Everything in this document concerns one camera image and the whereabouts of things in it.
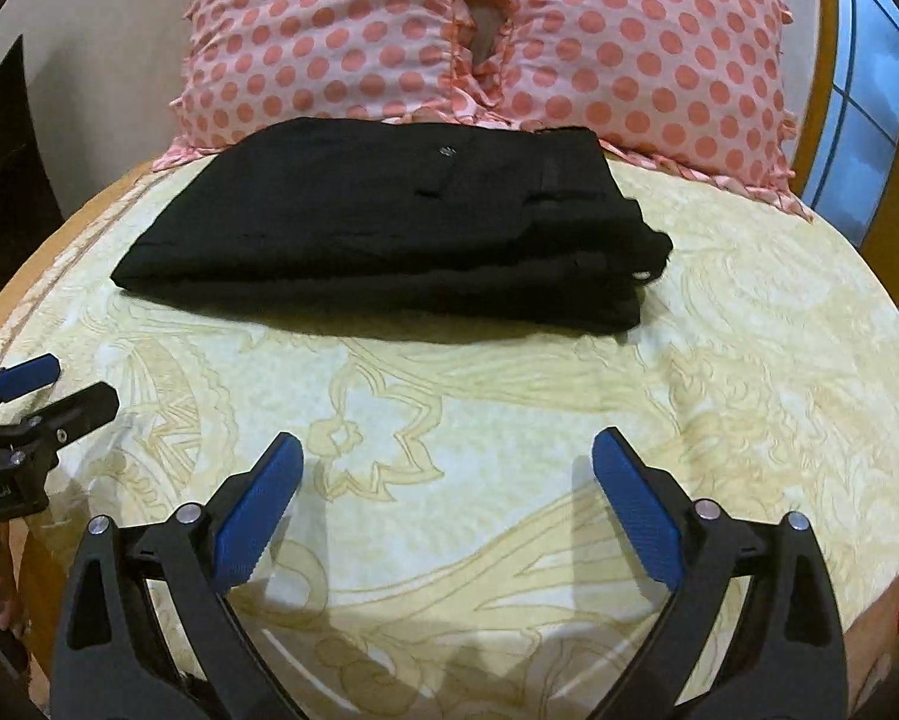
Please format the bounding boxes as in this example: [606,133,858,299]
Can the pink polka dot pillow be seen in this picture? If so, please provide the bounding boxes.
[169,0,512,160]
[485,0,815,224]

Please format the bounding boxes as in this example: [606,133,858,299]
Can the glass window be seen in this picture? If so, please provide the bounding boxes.
[800,0,899,239]

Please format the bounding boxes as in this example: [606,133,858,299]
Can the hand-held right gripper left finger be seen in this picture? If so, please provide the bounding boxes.
[50,430,305,720]

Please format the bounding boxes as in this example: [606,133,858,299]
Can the black pants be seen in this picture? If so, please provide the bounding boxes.
[109,116,676,335]

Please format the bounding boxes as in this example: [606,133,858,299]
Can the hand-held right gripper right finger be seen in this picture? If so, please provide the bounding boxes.
[590,427,850,720]

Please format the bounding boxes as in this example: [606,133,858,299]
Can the yellow patterned bed sheet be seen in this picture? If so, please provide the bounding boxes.
[0,156,899,720]

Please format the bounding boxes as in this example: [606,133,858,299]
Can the black television screen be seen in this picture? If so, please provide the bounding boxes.
[0,36,65,284]

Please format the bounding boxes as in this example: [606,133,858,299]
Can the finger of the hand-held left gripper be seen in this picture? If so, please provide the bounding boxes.
[0,354,62,422]
[0,381,121,467]

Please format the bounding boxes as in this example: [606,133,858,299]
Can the person's left hand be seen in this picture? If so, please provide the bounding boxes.
[0,531,31,640]

